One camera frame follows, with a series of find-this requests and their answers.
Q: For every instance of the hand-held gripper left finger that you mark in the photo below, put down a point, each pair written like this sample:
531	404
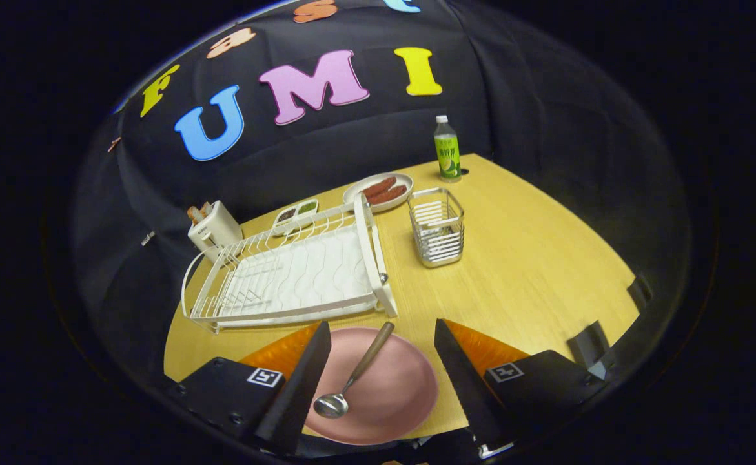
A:
297	387

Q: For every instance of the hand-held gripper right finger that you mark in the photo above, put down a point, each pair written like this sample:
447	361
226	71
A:
468	387

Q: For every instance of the pink plate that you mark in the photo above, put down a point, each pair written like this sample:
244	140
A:
390	394

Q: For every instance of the beige round plate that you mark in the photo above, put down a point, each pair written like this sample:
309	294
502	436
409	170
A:
352	194

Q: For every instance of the white toaster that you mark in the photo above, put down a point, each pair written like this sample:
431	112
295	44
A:
219	229

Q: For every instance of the white divided condiment tray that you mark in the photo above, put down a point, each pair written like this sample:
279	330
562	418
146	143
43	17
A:
297	211

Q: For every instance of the toasted bread slice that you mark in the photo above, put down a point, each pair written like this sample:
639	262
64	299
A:
194	214
206	208

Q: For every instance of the brown sausage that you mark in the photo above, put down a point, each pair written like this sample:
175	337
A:
387	194
379	186

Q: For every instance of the small white tag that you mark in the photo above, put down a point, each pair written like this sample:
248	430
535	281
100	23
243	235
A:
148	238

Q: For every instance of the green label drink bottle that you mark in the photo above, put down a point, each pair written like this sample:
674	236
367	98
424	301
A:
447	152

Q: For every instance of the black backdrop cloth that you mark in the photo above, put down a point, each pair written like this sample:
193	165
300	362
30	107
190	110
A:
545	129

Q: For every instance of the brown cloth clip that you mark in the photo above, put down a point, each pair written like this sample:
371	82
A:
114	143

